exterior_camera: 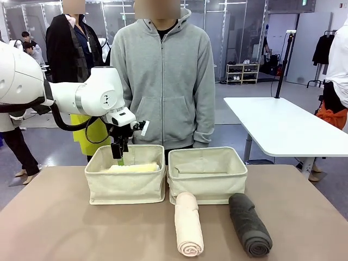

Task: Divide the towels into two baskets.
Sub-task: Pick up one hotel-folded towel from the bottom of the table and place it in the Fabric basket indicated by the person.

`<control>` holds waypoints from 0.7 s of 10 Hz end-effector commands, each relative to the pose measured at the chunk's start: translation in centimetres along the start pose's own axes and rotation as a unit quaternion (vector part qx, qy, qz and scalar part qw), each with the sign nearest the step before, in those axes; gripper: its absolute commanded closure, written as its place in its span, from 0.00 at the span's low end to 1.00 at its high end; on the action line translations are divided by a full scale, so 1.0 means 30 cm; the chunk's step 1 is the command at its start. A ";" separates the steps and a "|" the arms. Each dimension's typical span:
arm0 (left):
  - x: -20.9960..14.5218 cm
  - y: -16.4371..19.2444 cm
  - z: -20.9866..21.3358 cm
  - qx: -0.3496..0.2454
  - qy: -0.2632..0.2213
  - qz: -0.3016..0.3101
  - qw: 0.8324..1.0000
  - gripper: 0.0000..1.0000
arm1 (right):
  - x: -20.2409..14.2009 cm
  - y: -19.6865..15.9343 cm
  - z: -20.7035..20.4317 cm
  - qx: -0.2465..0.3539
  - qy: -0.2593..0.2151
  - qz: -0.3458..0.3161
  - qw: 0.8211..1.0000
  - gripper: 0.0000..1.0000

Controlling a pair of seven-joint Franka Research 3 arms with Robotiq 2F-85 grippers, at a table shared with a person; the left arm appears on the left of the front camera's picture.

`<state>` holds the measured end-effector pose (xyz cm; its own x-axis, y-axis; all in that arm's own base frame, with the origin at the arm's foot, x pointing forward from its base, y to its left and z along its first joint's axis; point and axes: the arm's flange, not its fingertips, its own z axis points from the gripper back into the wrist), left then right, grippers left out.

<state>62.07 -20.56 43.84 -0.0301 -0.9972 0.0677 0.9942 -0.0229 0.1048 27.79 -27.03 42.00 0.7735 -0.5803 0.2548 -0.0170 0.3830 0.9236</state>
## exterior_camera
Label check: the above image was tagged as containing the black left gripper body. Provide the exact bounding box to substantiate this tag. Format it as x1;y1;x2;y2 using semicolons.
109;126;135;145

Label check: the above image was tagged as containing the yellow towel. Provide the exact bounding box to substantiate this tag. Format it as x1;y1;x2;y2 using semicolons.
108;161;160;173

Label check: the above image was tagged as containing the pink towel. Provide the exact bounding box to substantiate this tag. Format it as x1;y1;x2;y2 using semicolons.
174;191;205;257

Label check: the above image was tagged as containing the dark grey towel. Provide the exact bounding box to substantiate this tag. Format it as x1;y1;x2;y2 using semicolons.
228;192;274;258

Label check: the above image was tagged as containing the cream fabric basket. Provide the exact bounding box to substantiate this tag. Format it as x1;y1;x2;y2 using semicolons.
167;146;248;206
84;144;166;206

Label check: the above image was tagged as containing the person in grey hoodie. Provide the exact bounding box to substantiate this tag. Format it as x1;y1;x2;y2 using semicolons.
109;0;216;158

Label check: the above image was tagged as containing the person in dark green jacket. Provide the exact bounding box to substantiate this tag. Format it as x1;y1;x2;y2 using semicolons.
0;108;42;186

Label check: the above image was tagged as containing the seated person in grey top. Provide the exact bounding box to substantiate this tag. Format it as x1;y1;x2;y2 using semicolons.
23;42;46;67

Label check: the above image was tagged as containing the white shoe rack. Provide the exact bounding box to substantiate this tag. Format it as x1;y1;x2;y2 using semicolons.
226;63;260;85

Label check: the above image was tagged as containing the dark haired background person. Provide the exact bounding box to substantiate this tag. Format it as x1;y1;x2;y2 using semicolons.
21;30;38;46

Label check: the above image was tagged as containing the white table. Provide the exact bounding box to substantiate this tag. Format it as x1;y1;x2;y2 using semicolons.
223;96;348;182

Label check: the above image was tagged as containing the black case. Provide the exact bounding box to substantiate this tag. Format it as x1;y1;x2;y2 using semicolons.
259;53;281;76

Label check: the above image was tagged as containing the black tripod pole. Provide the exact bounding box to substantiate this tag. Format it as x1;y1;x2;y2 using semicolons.
275;29;297;99

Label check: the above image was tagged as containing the clothes rack with black garment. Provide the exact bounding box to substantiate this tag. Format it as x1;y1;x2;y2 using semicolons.
307;30;338;89

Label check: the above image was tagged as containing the person in white shirt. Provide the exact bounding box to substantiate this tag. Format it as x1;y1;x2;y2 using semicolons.
316;26;348;132

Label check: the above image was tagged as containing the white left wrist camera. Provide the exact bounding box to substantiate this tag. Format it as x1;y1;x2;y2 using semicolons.
130;120;151;136

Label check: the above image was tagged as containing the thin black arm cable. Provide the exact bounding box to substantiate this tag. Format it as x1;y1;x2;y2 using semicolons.
85;117;113;145

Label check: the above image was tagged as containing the black left arm cable bundle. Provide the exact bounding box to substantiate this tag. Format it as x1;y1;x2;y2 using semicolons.
0;81;105;132

